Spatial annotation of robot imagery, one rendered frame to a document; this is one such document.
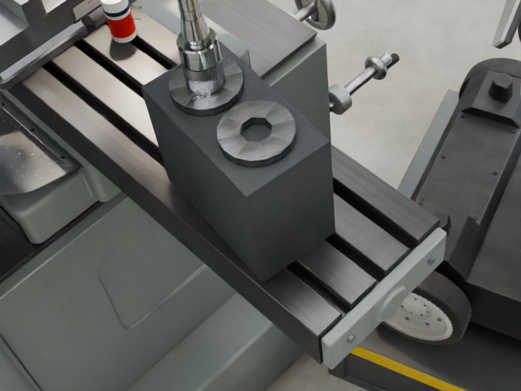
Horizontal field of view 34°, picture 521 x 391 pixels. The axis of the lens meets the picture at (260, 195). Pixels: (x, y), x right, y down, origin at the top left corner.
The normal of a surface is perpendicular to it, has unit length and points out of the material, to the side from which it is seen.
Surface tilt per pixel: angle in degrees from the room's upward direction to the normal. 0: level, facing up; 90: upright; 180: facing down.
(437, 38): 0
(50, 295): 90
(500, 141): 0
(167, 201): 0
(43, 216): 90
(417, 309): 90
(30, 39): 90
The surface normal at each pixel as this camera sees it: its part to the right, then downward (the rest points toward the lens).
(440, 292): 0.35, -0.32
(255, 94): -0.10, -0.59
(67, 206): 0.69, 0.54
